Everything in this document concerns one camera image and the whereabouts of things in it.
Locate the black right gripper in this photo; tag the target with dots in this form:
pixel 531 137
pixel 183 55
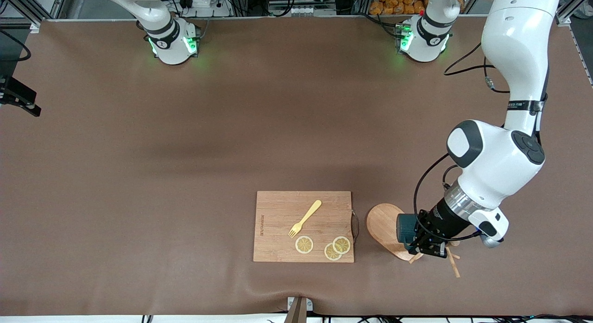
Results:
pixel 16 93

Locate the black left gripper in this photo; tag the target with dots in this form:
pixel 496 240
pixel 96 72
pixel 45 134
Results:
pixel 440 219

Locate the teal cup yellow inside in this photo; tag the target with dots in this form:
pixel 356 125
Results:
pixel 405 228

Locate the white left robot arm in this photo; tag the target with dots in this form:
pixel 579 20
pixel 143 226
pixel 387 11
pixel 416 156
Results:
pixel 509 165

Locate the wooden cup rack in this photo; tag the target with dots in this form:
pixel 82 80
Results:
pixel 382 223

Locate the yellow lemon slice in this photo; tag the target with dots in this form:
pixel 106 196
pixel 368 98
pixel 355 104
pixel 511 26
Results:
pixel 330 253
pixel 342 244
pixel 304 244

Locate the yellow plastic fork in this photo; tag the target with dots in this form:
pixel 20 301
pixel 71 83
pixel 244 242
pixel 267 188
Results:
pixel 309 214

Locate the orange bread pile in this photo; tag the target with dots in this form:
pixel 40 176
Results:
pixel 398 1

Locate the aluminium frame strut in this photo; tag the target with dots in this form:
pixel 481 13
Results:
pixel 34 26
pixel 567 17

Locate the grey camera stand bracket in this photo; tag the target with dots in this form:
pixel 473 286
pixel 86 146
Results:
pixel 299 309

